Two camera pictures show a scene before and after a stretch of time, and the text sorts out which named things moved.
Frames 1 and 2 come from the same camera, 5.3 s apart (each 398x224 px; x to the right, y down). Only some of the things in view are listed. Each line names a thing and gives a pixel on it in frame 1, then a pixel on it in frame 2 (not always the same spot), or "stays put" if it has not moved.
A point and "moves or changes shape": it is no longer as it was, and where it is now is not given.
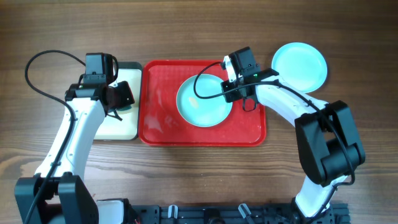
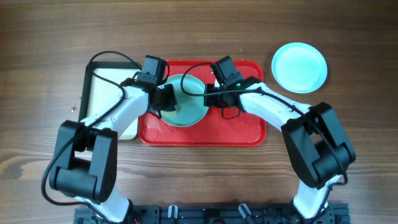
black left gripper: [124, 91] -> [170, 102]
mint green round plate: [199, 112] moves or changes shape
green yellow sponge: [128, 107] moves or changes shape
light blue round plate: [302, 65] stays put
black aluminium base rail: [334, 214] stays put
